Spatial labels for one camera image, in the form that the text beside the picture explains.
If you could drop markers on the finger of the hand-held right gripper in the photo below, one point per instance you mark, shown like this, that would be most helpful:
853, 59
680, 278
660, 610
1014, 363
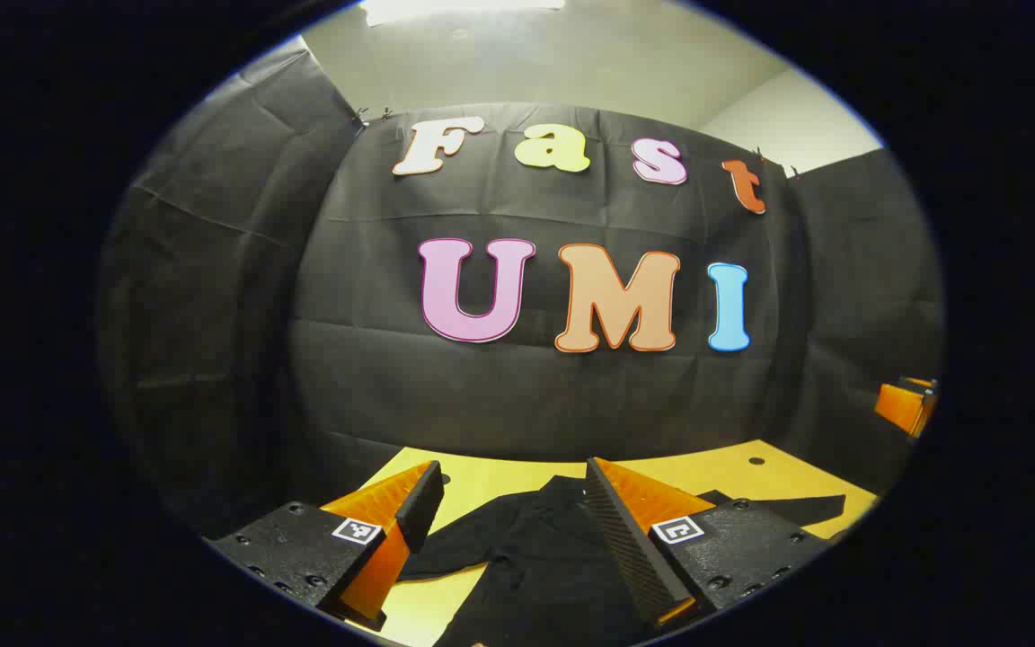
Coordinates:
902, 406

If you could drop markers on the black knit cardigan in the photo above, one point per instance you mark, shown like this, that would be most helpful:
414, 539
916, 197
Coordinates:
526, 557

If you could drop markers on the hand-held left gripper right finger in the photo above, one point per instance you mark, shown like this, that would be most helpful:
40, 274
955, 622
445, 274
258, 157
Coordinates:
625, 548

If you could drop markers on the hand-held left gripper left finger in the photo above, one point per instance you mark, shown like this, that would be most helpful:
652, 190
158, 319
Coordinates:
421, 503

